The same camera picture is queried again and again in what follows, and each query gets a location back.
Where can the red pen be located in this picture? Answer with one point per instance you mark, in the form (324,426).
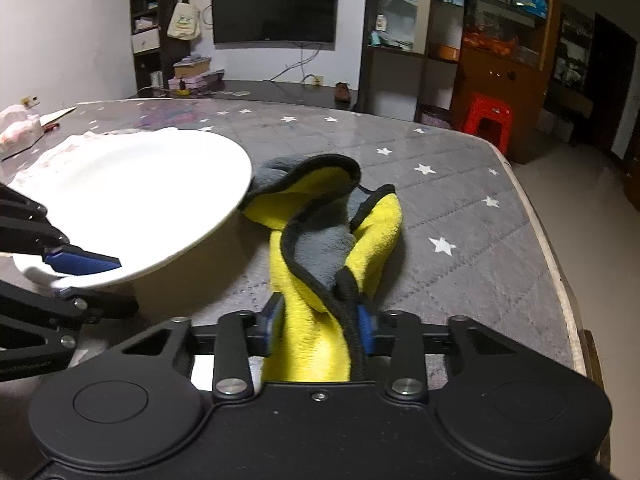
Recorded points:
(50,127)

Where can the white paper sheet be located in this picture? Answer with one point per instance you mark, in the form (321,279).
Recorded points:
(54,117)

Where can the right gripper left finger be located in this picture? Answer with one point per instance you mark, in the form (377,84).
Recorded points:
(239,336)

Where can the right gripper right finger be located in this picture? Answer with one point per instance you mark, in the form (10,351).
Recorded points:
(394,356)

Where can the tissue pack in plastic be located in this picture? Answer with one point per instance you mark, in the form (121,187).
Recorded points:
(19,129)

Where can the yellow grey microfiber cloth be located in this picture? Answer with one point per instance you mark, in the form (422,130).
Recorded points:
(330,238)

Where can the white patterned towel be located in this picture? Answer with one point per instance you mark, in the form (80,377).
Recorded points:
(87,153)

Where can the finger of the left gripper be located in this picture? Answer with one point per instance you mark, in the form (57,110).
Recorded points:
(26,230)
(69,309)

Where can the low black tv bench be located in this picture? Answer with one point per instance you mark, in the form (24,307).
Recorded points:
(282,92)

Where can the dark wooden display cabinet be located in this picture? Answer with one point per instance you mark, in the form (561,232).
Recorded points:
(507,53)

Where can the white ceramic bowl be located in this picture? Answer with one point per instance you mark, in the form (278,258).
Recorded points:
(147,213)

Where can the canvas tote bag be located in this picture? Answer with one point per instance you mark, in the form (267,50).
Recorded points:
(185,22)

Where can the glass door cabinet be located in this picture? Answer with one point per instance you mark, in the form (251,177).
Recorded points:
(393,54)

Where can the black wall bookshelf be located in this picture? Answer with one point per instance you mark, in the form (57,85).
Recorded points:
(155,53)

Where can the black flat television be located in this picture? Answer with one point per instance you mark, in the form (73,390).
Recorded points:
(249,21)

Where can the stack of boxes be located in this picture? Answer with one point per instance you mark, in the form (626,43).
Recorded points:
(194,73)

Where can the red plastic stool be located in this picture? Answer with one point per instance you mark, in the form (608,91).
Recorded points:
(486,110)

